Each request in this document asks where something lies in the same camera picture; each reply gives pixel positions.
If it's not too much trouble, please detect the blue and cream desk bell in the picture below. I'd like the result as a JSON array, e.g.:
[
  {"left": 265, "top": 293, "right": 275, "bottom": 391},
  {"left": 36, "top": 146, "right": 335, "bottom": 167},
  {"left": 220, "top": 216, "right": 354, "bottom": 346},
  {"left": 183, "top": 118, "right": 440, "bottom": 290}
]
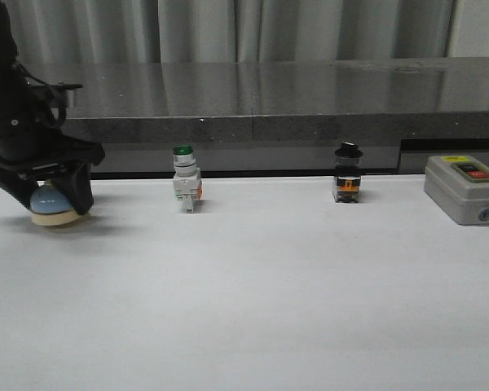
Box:
[{"left": 30, "top": 181, "right": 90, "bottom": 226}]

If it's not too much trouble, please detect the grey stone counter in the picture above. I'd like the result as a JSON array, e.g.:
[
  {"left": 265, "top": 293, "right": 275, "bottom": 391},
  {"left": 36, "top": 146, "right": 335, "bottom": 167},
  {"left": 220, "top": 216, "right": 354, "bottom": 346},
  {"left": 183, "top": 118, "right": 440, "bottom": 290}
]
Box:
[{"left": 29, "top": 58, "right": 489, "bottom": 178}]

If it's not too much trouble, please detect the grey on-off switch box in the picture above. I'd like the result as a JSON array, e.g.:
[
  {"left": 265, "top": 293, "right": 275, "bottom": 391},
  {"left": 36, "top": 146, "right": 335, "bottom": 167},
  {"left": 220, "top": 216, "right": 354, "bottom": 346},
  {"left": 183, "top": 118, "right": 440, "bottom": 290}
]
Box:
[{"left": 424, "top": 155, "right": 489, "bottom": 226}]

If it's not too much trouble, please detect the black selector switch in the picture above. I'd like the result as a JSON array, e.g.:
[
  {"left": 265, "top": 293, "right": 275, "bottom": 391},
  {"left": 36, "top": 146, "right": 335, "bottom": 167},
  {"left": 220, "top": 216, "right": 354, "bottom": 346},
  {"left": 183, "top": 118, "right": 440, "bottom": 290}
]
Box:
[{"left": 333, "top": 142, "right": 363, "bottom": 203}]

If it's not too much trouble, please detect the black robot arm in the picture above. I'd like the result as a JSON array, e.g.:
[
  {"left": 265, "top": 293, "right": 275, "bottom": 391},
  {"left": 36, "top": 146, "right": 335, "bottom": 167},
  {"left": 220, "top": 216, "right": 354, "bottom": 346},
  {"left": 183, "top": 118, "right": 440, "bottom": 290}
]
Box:
[{"left": 0, "top": 1, "right": 105, "bottom": 216}]

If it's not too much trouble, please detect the grey curtain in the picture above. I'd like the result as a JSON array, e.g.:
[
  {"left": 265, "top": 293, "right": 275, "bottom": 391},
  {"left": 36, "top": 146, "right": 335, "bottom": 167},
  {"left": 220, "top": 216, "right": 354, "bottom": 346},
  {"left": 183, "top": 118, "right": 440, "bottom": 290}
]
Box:
[{"left": 7, "top": 1, "right": 456, "bottom": 64}]

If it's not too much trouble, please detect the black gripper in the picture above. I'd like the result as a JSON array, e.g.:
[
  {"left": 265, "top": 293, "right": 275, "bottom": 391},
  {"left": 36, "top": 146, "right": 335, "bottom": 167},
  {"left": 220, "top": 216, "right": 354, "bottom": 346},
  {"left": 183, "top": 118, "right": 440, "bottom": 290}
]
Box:
[{"left": 0, "top": 81, "right": 105, "bottom": 215}]

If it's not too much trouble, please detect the green-capped white push button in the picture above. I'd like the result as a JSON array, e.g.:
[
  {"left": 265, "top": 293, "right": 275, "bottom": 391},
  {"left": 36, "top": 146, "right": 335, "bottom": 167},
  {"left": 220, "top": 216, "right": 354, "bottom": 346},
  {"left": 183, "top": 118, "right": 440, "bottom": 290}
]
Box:
[{"left": 173, "top": 144, "right": 203, "bottom": 213}]

